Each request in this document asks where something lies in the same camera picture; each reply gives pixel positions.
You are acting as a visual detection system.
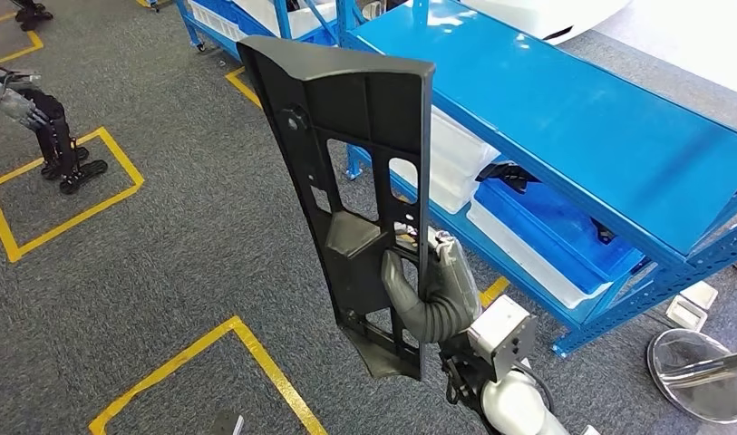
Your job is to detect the white plastic tray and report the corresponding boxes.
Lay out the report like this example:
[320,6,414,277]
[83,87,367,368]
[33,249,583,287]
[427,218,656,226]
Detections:
[465,200,614,311]
[391,157,482,216]
[431,108,501,184]

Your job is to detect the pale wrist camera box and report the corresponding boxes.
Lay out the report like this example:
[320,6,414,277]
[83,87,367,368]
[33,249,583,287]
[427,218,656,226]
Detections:
[467,294,538,383]

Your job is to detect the black plastic frame part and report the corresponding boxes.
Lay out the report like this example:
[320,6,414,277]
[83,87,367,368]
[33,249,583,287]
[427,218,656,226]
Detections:
[237,34,436,382]

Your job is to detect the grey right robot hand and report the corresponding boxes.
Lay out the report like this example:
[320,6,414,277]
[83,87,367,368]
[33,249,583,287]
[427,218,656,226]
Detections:
[382,223,483,314]

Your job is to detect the blue metal cart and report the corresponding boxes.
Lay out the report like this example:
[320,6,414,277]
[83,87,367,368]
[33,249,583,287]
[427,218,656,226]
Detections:
[175,0,339,62]

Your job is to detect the white car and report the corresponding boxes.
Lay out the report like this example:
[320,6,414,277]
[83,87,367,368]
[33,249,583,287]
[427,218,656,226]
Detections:
[461,0,634,46]

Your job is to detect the small black plastic part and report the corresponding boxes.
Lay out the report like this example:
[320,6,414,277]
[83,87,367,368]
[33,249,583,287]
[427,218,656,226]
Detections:
[588,217,616,246]
[474,160,542,195]

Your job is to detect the white plastic container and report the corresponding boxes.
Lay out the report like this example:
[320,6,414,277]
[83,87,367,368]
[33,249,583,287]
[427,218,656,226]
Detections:
[188,0,249,42]
[232,0,338,38]

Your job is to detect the blue plastic bin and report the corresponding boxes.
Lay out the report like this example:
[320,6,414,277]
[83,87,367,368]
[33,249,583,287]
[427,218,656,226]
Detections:
[472,174,646,295]

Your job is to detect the blue metal shelf rack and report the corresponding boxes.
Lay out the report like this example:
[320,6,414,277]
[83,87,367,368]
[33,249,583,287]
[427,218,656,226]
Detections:
[336,0,737,360]

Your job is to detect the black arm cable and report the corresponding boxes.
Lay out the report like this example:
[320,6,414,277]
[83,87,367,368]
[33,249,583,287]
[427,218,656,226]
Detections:
[442,351,556,421]

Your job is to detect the silver floor socket plate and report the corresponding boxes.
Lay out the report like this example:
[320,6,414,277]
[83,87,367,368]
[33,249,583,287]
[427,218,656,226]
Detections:
[664,280,720,334]

